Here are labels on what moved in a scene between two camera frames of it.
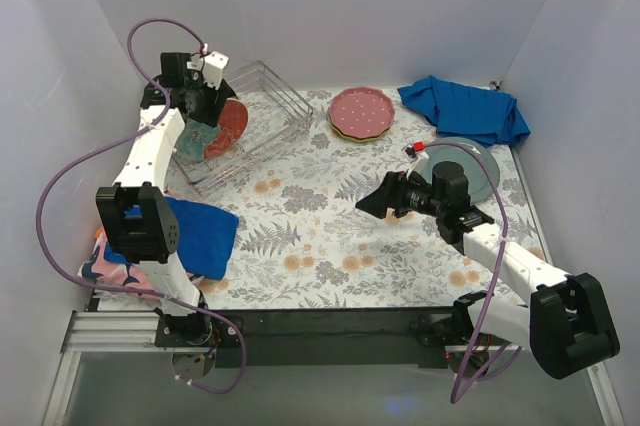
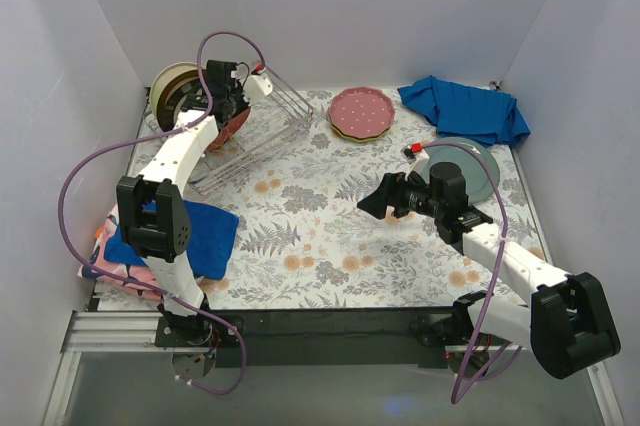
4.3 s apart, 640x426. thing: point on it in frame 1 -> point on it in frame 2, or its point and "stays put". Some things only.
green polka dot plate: (362, 140) stays put
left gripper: (214, 109) -> (226, 102)
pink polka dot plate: (361, 112) stays put
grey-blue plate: (478, 185) stays put
